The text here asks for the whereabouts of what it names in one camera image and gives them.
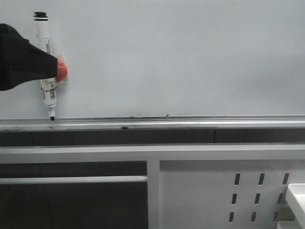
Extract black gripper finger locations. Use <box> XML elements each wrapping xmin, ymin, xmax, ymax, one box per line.
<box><xmin>0</xmin><ymin>23</ymin><xmax>58</xmax><ymax>91</ymax></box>

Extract white black whiteboard marker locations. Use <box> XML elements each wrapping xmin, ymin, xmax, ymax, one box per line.
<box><xmin>33</xmin><ymin>11</ymin><xmax>57</xmax><ymax>121</ymax></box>

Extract red round magnet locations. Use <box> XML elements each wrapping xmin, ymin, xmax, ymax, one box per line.
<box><xmin>55</xmin><ymin>54</ymin><xmax>68</xmax><ymax>84</ymax></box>

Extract white whiteboard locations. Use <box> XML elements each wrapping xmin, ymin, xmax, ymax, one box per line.
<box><xmin>0</xmin><ymin>0</ymin><xmax>305</xmax><ymax>118</ymax></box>

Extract white perforated metal panel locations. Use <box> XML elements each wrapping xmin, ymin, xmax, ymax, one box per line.
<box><xmin>160</xmin><ymin>160</ymin><xmax>297</xmax><ymax>229</ymax></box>

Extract white plastic bin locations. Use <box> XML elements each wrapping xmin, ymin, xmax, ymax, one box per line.
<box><xmin>276</xmin><ymin>183</ymin><xmax>305</xmax><ymax>229</ymax></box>

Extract white metal frame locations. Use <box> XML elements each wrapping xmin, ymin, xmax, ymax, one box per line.
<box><xmin>0</xmin><ymin>144</ymin><xmax>305</xmax><ymax>229</ymax></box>

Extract aluminium whiteboard tray rail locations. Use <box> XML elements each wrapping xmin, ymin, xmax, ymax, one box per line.
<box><xmin>0</xmin><ymin>115</ymin><xmax>305</xmax><ymax>132</ymax></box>

